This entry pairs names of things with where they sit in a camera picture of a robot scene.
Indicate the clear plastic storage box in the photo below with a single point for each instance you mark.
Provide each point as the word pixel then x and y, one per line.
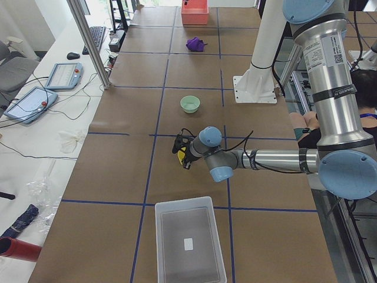
pixel 187 241

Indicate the black keyboard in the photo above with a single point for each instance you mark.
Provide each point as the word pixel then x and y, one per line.
pixel 97 34

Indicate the black computer box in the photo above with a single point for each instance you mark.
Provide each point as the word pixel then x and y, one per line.
pixel 116 40

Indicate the aluminium frame post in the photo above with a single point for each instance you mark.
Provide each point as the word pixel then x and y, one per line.
pixel 79 16

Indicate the red cylinder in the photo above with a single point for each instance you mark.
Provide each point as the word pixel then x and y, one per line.
pixel 17 249

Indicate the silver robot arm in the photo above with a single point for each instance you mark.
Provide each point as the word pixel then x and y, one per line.
pixel 345 156

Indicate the teach pendant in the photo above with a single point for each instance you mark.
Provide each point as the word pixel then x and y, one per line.
pixel 64 76
pixel 30 106

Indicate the white camera pedestal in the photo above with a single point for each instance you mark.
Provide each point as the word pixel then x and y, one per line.
pixel 256 85

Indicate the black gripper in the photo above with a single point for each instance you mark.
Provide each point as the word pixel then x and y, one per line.
pixel 187 160

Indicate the yellow plastic cup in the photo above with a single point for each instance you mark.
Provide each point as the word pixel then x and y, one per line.
pixel 181 154

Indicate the black computer mouse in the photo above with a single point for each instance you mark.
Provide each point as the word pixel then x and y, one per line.
pixel 73 56

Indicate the near teach pendant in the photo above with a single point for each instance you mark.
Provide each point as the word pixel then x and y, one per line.
pixel 30 106

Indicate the far teach pendant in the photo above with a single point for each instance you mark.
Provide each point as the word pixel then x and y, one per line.
pixel 64 76

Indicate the white crumpled cloth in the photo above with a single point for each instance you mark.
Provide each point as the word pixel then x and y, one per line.
pixel 70 139

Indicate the purple cloth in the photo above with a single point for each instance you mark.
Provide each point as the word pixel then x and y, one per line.
pixel 195 44

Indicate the mint green bowl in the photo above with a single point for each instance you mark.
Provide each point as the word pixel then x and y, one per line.
pixel 190 104

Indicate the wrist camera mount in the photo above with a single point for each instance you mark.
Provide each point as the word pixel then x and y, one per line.
pixel 182 140

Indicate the pink plastic tray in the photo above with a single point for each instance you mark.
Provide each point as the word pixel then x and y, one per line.
pixel 194 12

